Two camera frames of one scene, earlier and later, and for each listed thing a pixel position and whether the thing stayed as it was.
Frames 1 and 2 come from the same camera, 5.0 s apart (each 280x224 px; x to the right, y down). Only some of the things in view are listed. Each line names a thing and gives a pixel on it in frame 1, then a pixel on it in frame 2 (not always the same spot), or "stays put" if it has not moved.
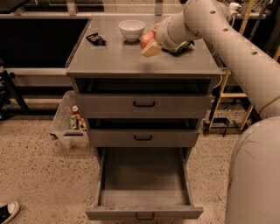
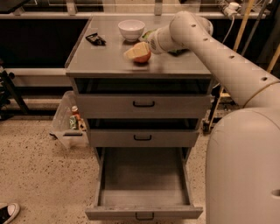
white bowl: x=131 y=29 stays put
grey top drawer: x=144 y=106 stays put
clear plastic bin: x=60 y=129 stays put
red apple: x=145 y=37 -> x=143 y=59
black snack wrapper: x=95 y=38 stays put
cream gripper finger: x=152 y=49 -> x=139 y=49
